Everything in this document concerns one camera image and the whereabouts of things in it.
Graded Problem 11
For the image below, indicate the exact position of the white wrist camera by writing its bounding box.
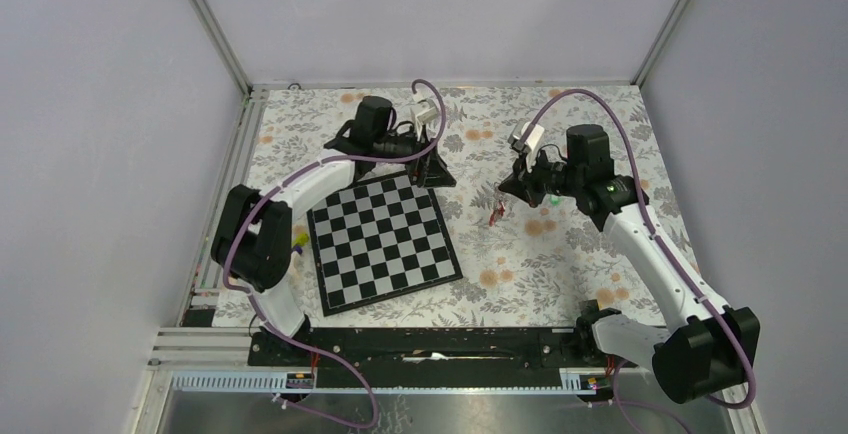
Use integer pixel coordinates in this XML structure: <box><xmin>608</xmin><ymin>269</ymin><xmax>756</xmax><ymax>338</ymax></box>
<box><xmin>411</xmin><ymin>96</ymin><xmax>441</xmax><ymax>129</ymax></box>
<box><xmin>508</xmin><ymin>122</ymin><xmax>545</xmax><ymax>154</ymax></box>

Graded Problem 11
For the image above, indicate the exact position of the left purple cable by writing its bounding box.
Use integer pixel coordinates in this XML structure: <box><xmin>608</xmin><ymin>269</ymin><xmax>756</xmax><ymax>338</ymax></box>
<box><xmin>221</xmin><ymin>79</ymin><xmax>448</xmax><ymax>430</ymax></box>

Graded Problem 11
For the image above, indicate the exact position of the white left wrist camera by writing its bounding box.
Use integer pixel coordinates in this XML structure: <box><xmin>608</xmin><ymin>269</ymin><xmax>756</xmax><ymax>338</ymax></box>
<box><xmin>411</xmin><ymin>96</ymin><xmax>441</xmax><ymax>129</ymax></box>

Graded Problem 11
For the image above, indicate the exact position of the keyring chain with red tag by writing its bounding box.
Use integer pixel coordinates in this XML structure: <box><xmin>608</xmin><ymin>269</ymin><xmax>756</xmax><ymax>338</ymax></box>
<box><xmin>488</xmin><ymin>185</ymin><xmax>509</xmax><ymax>228</ymax></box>

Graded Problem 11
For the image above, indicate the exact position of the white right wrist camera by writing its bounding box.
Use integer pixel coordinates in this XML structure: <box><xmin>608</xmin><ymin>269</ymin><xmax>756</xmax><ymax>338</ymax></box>
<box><xmin>508</xmin><ymin>122</ymin><xmax>545</xmax><ymax>154</ymax></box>

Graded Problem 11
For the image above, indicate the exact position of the grey slotted cable duct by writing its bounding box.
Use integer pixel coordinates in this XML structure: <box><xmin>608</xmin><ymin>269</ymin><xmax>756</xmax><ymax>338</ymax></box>
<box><xmin>172</xmin><ymin>369</ymin><xmax>598</xmax><ymax>396</ymax></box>

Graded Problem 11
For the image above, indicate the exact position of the purple cable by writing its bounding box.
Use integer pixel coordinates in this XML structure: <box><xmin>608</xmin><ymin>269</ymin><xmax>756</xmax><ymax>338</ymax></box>
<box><xmin>519</xmin><ymin>89</ymin><xmax>758</xmax><ymax>434</ymax></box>
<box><xmin>221</xmin><ymin>79</ymin><xmax>448</xmax><ymax>430</ymax></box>

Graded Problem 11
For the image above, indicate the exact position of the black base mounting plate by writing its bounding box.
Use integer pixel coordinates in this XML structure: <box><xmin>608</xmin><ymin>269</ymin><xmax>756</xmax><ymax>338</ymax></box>
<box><xmin>247</xmin><ymin>327</ymin><xmax>612</xmax><ymax>389</ymax></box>

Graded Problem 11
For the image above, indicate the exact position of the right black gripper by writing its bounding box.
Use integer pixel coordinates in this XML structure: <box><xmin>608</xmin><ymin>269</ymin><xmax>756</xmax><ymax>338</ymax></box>
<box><xmin>498</xmin><ymin>144</ymin><xmax>584</xmax><ymax>209</ymax></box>

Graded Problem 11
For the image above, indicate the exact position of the black white chessboard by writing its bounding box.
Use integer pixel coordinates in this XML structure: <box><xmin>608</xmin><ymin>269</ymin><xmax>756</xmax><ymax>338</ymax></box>
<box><xmin>306</xmin><ymin>173</ymin><xmax>463</xmax><ymax>316</ymax></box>

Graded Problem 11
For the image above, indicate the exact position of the floral patterned table mat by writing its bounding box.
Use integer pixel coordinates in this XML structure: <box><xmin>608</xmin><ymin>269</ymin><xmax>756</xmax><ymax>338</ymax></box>
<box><xmin>211</xmin><ymin>85</ymin><xmax>718</xmax><ymax>330</ymax></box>

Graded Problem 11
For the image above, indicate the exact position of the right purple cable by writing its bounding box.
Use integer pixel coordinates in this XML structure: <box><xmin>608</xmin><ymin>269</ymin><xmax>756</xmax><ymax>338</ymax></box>
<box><xmin>519</xmin><ymin>89</ymin><xmax>758</xmax><ymax>434</ymax></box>

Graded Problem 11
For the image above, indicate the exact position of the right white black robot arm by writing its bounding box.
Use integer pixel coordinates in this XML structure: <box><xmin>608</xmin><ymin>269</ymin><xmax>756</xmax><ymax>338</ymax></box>
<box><xmin>498</xmin><ymin>124</ymin><xmax>760</xmax><ymax>404</ymax></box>

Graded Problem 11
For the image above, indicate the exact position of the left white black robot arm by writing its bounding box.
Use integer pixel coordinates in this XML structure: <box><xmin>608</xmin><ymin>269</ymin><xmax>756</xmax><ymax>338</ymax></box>
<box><xmin>210</xmin><ymin>93</ymin><xmax>456</xmax><ymax>365</ymax></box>

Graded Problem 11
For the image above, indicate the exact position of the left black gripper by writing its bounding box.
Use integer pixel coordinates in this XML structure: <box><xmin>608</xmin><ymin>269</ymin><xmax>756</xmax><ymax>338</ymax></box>
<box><xmin>374</xmin><ymin>120</ymin><xmax>456</xmax><ymax>188</ymax></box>

